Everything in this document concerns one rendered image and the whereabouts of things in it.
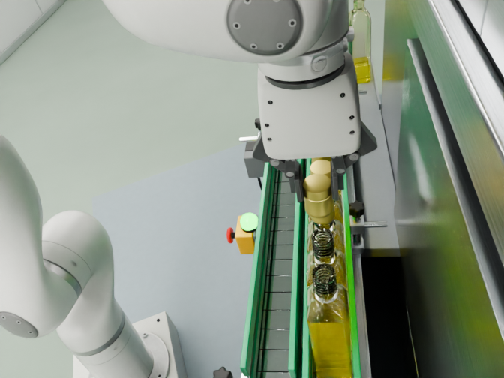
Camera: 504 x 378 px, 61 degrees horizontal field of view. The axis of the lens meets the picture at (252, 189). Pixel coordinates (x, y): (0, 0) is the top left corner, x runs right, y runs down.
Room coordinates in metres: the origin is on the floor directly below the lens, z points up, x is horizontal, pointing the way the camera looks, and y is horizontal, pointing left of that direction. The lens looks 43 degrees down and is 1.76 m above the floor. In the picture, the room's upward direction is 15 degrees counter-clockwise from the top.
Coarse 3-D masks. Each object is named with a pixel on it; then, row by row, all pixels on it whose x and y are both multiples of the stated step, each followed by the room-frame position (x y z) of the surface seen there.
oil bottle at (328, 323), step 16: (320, 304) 0.28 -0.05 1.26; (336, 304) 0.28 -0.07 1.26; (320, 320) 0.27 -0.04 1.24; (336, 320) 0.27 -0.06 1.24; (320, 336) 0.27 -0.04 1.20; (336, 336) 0.27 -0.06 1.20; (320, 352) 0.27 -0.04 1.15; (336, 352) 0.27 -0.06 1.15; (320, 368) 0.28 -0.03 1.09; (336, 368) 0.27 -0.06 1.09
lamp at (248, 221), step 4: (244, 216) 0.69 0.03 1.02; (248, 216) 0.69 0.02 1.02; (252, 216) 0.69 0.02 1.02; (240, 220) 0.69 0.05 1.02; (244, 220) 0.68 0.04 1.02; (248, 220) 0.68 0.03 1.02; (252, 220) 0.68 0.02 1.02; (256, 220) 0.68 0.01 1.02; (244, 224) 0.67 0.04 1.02; (248, 224) 0.67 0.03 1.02; (252, 224) 0.67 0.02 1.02; (256, 224) 0.67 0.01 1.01; (244, 228) 0.67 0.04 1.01; (248, 228) 0.67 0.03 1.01; (252, 228) 0.67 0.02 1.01; (256, 228) 0.67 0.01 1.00
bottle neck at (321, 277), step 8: (320, 264) 0.31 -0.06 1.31; (328, 264) 0.31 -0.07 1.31; (312, 272) 0.30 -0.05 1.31; (320, 272) 0.31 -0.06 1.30; (328, 272) 0.30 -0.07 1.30; (320, 280) 0.29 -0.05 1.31; (328, 280) 0.28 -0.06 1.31; (336, 280) 0.29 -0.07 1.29; (320, 288) 0.29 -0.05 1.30; (328, 288) 0.28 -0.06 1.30; (336, 288) 0.29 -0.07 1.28; (320, 296) 0.29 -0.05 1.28; (328, 296) 0.28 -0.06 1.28; (336, 296) 0.29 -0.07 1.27
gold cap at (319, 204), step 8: (312, 176) 0.37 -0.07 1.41; (320, 176) 0.36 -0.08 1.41; (304, 184) 0.36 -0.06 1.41; (312, 184) 0.35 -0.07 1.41; (320, 184) 0.35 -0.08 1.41; (328, 184) 0.35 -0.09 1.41; (304, 192) 0.35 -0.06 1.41; (312, 192) 0.34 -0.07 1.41; (320, 192) 0.34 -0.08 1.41; (328, 192) 0.34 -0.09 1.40; (304, 200) 0.35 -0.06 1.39; (312, 200) 0.34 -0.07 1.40; (320, 200) 0.34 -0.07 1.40; (328, 200) 0.34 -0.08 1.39; (312, 208) 0.34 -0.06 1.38; (320, 208) 0.34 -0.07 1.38; (328, 208) 0.34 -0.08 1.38; (312, 216) 0.34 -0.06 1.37; (320, 216) 0.34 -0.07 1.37
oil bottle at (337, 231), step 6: (312, 222) 0.42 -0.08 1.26; (336, 222) 0.41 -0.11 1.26; (312, 228) 0.41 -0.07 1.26; (336, 228) 0.40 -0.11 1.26; (342, 228) 0.41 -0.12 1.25; (336, 234) 0.39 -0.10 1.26; (342, 234) 0.40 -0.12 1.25; (336, 240) 0.38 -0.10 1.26; (342, 240) 0.39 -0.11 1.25; (312, 246) 0.39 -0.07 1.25; (336, 246) 0.38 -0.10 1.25; (342, 246) 0.38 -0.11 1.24
